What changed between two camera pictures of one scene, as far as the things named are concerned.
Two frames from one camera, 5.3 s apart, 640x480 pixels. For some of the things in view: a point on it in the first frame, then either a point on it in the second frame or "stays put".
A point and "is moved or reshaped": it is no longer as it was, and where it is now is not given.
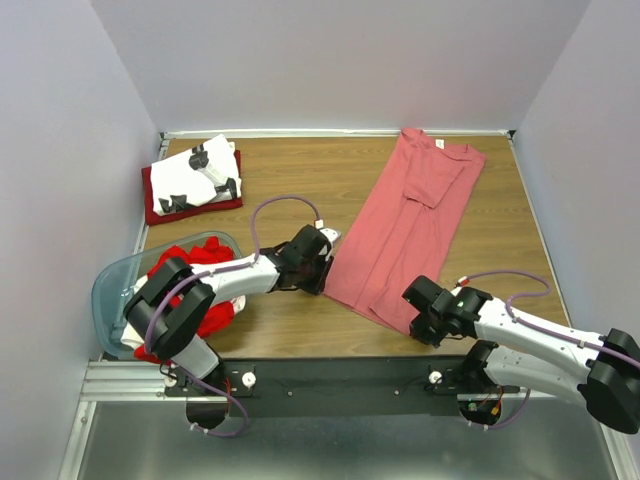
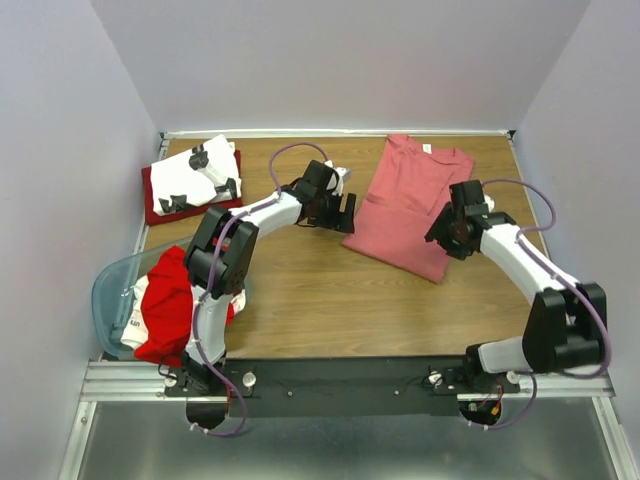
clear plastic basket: x=117 y=278 stays put
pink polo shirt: x=395 y=240 is moved or reshaped
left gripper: x=316 y=287 → x=345 y=220
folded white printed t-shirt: x=205 y=175 stays put
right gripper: x=422 y=333 → x=438 y=231
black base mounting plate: x=333 y=387 stays put
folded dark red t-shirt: x=152 y=219 stays put
